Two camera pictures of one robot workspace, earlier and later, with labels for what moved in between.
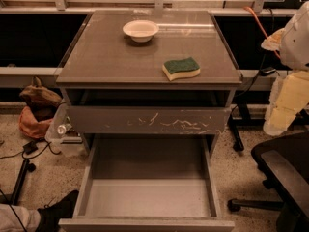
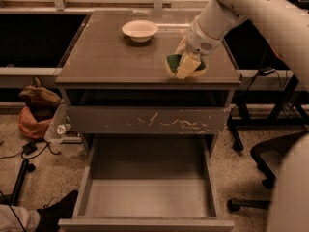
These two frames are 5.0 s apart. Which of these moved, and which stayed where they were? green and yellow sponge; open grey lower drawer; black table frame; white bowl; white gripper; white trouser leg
Moved: white gripper; green and yellow sponge
Stayed: white trouser leg; black table frame; white bowl; open grey lower drawer
